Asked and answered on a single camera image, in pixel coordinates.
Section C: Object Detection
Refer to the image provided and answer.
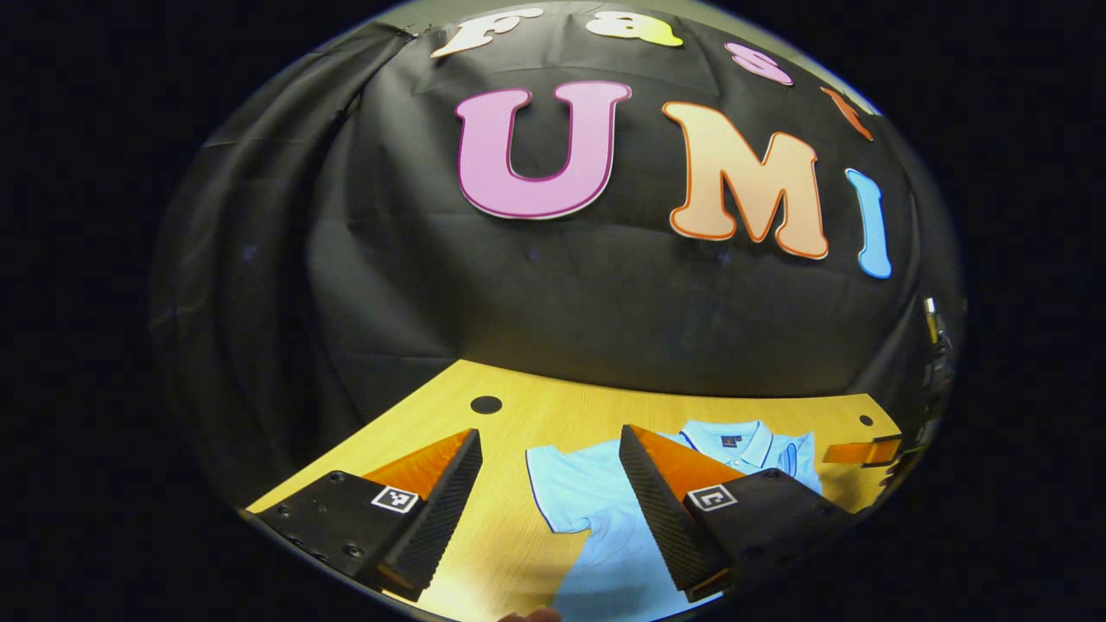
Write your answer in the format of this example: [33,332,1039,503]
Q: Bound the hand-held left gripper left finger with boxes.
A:
[246,428,485,604]

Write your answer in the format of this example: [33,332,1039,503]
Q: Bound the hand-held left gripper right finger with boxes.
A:
[618,423,865,606]

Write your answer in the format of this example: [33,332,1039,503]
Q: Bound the light blue polo T-shirt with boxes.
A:
[525,420,823,622]

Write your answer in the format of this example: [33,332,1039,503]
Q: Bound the black backdrop cloth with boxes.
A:
[151,0,964,519]

